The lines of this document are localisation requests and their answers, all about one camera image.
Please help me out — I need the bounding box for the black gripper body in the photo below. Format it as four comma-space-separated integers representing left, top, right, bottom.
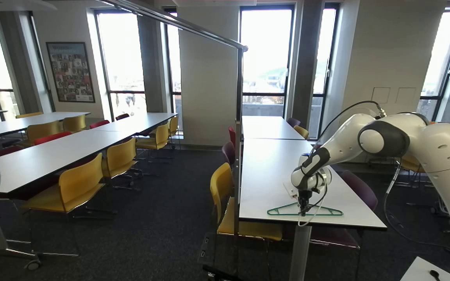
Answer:
297, 188, 315, 208

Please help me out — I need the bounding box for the green wire clothes hanger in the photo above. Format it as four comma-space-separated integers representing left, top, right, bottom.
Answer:
265, 202, 343, 219

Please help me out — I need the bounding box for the white rectangular table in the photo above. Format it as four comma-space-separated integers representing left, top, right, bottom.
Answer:
237, 138, 387, 281
240, 115, 306, 143

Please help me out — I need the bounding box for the red upholstered chair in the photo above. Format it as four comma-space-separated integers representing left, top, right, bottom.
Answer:
29, 130, 73, 147
0, 144, 26, 160
87, 119, 111, 130
226, 126, 239, 149

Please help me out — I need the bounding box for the small white table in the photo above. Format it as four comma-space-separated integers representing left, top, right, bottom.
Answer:
400, 255, 450, 281

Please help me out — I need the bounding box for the long white table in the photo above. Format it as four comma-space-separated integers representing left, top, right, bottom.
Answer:
0, 111, 176, 272
0, 111, 90, 141

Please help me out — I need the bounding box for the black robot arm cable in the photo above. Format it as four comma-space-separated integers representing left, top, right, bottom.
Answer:
286, 99, 387, 227

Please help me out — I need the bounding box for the silver metal clothes rail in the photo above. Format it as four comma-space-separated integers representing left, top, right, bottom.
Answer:
101, 0, 250, 169

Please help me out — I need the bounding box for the framed colourful wall picture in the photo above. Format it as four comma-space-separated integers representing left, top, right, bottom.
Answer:
45, 41, 97, 105

